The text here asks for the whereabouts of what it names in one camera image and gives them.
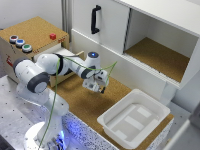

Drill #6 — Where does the white cabinet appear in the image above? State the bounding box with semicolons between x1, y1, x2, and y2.
69;0;200;108

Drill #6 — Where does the wooden drawer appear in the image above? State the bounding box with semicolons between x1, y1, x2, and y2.
33;46;86;89

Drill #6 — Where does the white sliding door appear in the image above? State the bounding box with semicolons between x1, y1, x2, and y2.
71;0;131;55

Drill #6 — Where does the green cable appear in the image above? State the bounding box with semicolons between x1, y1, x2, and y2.
37;55;118;148

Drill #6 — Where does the wooden drawer box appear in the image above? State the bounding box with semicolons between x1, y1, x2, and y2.
0;16;71;84

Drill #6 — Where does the black door handle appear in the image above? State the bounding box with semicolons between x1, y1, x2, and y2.
90;4;102;35

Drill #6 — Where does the green button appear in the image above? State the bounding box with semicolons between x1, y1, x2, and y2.
21;43;34;54

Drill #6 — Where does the red button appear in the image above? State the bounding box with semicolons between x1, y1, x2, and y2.
8;34;19;45

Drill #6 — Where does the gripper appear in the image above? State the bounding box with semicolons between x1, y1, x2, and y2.
82;70;110;93

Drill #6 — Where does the blue button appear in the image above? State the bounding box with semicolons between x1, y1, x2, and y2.
15;38;26;48

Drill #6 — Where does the white plastic box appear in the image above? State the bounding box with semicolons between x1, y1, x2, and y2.
96;88;172;150

